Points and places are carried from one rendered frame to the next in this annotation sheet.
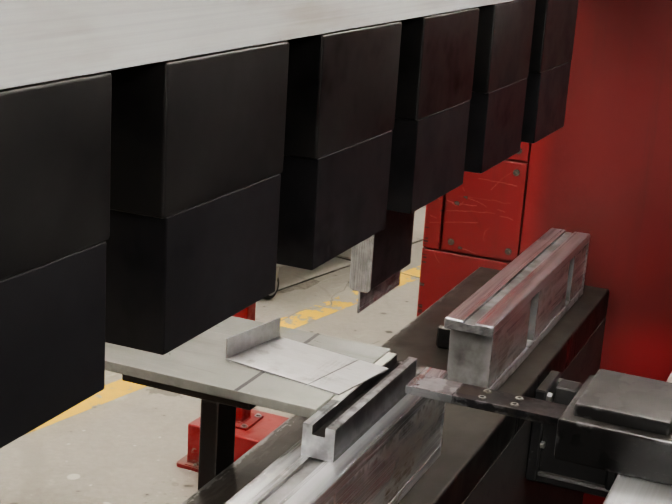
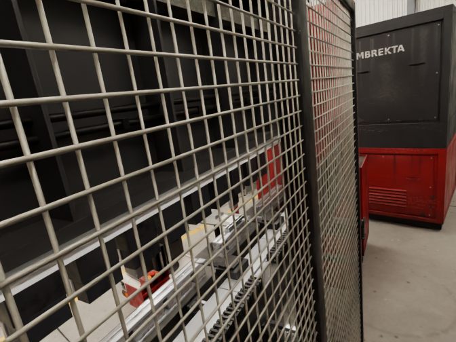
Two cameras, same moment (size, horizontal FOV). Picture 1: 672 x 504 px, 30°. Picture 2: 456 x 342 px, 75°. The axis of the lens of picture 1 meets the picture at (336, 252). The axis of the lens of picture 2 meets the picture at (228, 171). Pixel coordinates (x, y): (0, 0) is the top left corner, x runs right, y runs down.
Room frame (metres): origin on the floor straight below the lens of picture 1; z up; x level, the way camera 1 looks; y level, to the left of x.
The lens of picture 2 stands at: (-0.65, -0.30, 1.77)
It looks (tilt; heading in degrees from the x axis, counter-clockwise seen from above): 14 degrees down; 9
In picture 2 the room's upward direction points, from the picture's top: 8 degrees counter-clockwise
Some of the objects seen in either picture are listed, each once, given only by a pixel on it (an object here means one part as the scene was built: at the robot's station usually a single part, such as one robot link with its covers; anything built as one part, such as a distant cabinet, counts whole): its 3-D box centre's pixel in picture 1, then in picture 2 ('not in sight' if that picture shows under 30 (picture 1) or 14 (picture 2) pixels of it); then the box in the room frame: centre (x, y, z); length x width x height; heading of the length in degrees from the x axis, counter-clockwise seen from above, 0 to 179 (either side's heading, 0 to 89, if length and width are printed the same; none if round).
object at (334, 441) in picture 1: (363, 403); (235, 223); (1.07, -0.03, 0.99); 0.20 x 0.03 x 0.03; 157
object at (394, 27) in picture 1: (306, 132); (215, 190); (0.93, 0.03, 1.26); 0.15 x 0.09 x 0.17; 157
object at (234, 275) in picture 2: not in sight; (218, 262); (0.58, -0.01, 1.01); 0.26 x 0.12 x 0.05; 67
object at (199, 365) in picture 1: (231, 354); (216, 218); (1.14, 0.10, 1.00); 0.26 x 0.18 x 0.01; 67
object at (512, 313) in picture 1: (523, 304); (269, 199); (1.59, -0.25, 0.92); 0.50 x 0.06 x 0.10; 157
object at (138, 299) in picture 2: not in sight; (148, 286); (0.79, 0.48, 0.75); 0.20 x 0.16 x 0.18; 150
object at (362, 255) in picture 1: (382, 248); (233, 201); (1.09, -0.04, 1.13); 0.10 x 0.02 x 0.10; 157
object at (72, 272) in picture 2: not in sight; (93, 267); (0.19, 0.34, 1.26); 0.15 x 0.09 x 0.17; 157
